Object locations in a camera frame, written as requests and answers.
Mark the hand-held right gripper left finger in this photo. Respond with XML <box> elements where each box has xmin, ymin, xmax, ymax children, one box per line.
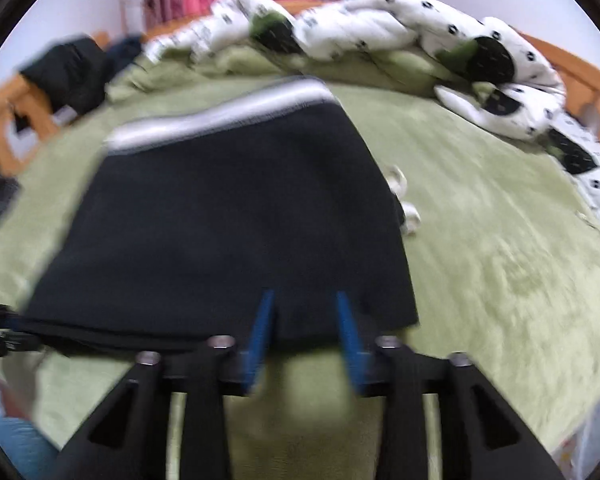
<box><xmin>50</xmin><ymin>289</ymin><xmax>277</xmax><ymax>480</ymax></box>

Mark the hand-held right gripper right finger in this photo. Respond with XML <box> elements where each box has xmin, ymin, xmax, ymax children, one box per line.
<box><xmin>336</xmin><ymin>290</ymin><xmax>566</xmax><ymax>480</ymax></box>

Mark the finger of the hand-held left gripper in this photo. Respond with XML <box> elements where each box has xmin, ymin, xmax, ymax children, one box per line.
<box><xmin>0</xmin><ymin>302</ymin><xmax>43</xmax><ymax>367</ymax></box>

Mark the black pants white striped waistband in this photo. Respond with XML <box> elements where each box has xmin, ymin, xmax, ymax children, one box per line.
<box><xmin>17</xmin><ymin>77</ymin><xmax>421</xmax><ymax>356</ymax></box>

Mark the person's leg in blue jeans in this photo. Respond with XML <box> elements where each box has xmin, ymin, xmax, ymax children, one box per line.
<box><xmin>0</xmin><ymin>407</ymin><xmax>61</xmax><ymax>478</ymax></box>

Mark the green fleece bed blanket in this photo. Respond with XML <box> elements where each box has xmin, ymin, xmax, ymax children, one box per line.
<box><xmin>0</xmin><ymin>45</ymin><xmax>600</xmax><ymax>480</ymax></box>

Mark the black jacket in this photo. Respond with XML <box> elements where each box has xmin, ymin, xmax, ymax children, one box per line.
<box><xmin>19</xmin><ymin>36</ymin><xmax>112</xmax><ymax>115</ymax></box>

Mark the navy blue garment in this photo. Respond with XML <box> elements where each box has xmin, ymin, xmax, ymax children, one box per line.
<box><xmin>105</xmin><ymin>34</ymin><xmax>146</xmax><ymax>72</ymax></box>

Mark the white printed quilt green lining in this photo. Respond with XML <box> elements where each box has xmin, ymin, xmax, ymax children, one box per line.
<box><xmin>142</xmin><ymin>0</ymin><xmax>600</xmax><ymax>246</ymax></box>

